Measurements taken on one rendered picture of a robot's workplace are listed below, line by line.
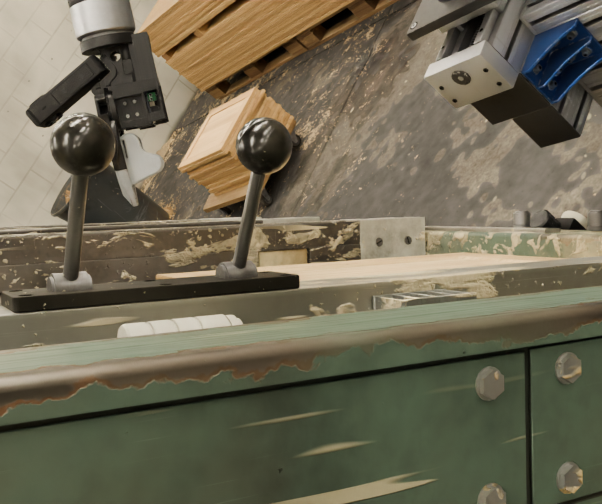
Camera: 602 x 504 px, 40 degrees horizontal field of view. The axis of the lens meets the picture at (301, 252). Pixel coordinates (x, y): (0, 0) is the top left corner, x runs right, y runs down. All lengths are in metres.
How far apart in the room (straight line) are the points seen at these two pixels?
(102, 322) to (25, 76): 6.14
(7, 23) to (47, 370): 6.50
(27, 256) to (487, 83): 0.81
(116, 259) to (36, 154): 5.43
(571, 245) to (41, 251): 0.68
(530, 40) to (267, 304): 1.02
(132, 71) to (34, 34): 5.72
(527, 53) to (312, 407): 1.23
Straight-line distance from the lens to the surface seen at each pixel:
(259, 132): 0.53
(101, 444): 0.29
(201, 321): 0.53
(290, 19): 5.30
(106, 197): 5.39
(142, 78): 1.07
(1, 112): 6.52
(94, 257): 1.10
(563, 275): 0.76
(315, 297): 0.60
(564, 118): 1.54
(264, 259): 1.19
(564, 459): 0.41
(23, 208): 6.40
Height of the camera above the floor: 1.60
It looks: 25 degrees down
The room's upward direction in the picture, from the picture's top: 53 degrees counter-clockwise
